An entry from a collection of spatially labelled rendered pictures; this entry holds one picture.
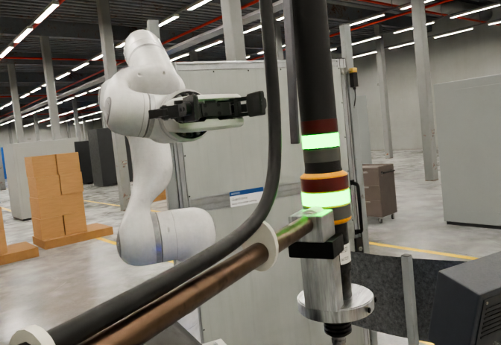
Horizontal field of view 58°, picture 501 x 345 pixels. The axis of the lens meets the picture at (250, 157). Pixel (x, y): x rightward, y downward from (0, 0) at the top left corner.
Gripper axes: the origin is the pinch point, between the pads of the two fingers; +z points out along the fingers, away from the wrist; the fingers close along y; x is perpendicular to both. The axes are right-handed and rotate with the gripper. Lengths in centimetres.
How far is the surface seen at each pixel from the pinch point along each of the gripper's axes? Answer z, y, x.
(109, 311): 34.7, 21.2, -10.0
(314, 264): 20.8, 2.7, -15.4
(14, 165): -1199, 60, -28
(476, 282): -14, -61, -41
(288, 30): 18.9, 1.8, 4.9
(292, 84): 19.2, 2.1, 0.1
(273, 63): 24.5, 6.9, 1.1
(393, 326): -114, -127, -106
